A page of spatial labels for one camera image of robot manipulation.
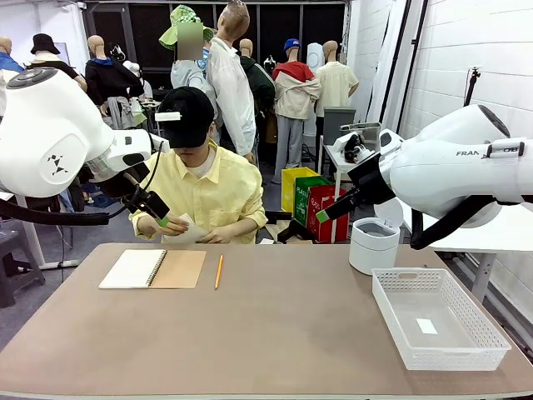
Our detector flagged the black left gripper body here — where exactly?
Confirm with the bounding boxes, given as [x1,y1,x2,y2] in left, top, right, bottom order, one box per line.
[101,162,151,199]

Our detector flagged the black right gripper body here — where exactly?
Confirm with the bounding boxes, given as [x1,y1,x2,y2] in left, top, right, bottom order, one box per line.
[348,152,396,204]

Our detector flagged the white paper sheet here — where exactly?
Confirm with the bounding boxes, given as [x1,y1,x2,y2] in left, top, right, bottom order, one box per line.
[162,212,209,245]

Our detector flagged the spiral notebook with kraft cover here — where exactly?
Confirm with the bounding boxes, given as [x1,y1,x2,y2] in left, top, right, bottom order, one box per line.
[98,248,207,290]

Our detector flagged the person's left forearm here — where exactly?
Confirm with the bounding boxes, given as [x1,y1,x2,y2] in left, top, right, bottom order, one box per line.
[232,217,258,243]

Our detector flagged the person's right hand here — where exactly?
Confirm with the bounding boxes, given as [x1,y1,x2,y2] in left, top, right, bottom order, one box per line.
[136,213,191,241]

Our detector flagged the person's left hand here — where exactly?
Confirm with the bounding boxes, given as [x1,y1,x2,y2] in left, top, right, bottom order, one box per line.
[198,226,239,245]

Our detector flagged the green recycling bag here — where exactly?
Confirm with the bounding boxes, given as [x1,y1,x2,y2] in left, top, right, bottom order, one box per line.
[292,175,333,228]

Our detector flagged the small white side table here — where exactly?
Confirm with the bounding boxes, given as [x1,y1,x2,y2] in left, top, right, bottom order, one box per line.
[322,143,367,245]

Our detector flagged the yellow recycling bin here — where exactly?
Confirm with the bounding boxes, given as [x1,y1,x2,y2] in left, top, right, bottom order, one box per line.
[281,166,320,213]

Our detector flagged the grey metal tray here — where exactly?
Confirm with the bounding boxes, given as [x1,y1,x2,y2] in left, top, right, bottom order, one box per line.
[340,122,382,134]

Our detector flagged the white round lidded trash bin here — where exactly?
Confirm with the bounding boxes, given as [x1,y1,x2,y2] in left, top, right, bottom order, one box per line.
[348,197,404,276]

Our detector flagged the black stand base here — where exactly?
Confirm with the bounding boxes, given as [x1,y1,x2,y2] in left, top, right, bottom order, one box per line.
[266,210,314,245]

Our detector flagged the person in yellow shirt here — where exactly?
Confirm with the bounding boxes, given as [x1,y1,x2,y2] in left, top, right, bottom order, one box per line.
[129,137,268,245]

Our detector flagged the brown cardboard piece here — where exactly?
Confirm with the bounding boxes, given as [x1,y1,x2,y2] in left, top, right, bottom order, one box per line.
[266,220,292,243]

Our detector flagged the grey cabinet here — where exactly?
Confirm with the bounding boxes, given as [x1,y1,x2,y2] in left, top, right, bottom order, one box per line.
[323,107,357,146]

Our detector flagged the black cap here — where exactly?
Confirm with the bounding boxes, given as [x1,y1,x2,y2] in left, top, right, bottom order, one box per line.
[160,86,216,150]

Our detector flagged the mannequin in black hoodie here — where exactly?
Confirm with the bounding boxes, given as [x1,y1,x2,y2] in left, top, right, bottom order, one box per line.
[85,35,145,130]

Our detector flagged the mannequin in cream shirt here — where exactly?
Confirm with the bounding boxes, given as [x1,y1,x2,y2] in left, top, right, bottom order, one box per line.
[315,40,360,118]

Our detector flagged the mannequin in red beige jacket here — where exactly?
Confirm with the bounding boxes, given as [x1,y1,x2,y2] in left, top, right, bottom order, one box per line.
[271,45,322,185]

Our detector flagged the figure in grey jacket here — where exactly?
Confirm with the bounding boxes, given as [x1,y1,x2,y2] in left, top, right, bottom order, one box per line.
[170,49,220,126]

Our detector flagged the black stool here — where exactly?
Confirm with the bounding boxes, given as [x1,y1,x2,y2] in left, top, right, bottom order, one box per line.
[0,227,46,309]

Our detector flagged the black tripod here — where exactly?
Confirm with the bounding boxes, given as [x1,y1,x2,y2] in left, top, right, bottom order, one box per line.
[464,66,482,108]

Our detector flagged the tall mannequin in white shirt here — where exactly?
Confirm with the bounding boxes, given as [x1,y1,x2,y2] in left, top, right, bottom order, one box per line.
[206,0,257,164]

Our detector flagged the white oval torso form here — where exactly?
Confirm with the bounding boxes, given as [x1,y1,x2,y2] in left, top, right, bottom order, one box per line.
[306,42,326,75]

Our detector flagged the mannequin in dark top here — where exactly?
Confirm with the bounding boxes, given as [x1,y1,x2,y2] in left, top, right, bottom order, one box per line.
[25,49,88,91]

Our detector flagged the mannequin in dark green jacket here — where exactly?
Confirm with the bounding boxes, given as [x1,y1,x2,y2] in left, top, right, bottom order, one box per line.
[239,38,276,145]

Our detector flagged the white rectangular label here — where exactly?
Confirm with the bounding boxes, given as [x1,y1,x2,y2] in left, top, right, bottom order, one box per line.
[416,317,439,336]

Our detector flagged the large white desk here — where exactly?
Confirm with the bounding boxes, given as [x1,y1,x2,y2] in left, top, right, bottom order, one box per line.
[397,199,533,303]

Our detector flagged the black bucket hat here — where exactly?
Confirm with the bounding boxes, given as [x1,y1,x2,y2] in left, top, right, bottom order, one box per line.
[30,32,62,56]

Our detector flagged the mannequin in blue top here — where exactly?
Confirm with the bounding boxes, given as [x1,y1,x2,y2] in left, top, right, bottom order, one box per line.
[0,36,25,84]

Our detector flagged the green checked sun hat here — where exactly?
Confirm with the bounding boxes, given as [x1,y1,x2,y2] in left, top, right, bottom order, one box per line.
[158,4,216,51]

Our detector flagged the white perforated plastic basket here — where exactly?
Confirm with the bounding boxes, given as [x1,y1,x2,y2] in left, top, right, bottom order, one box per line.
[371,267,512,372]

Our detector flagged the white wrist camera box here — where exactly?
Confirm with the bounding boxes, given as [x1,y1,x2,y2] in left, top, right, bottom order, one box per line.
[332,132,376,164]

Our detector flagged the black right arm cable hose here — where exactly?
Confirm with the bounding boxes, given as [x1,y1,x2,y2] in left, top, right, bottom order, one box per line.
[410,195,501,251]

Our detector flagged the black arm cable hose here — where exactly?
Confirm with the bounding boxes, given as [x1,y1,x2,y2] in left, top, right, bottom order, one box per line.
[410,195,501,251]
[0,141,164,227]

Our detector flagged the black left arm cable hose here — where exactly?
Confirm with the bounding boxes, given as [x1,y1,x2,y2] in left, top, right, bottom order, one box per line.
[0,141,164,227]

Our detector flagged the white table leg frame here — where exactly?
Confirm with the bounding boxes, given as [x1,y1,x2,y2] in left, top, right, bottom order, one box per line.
[14,195,80,270]

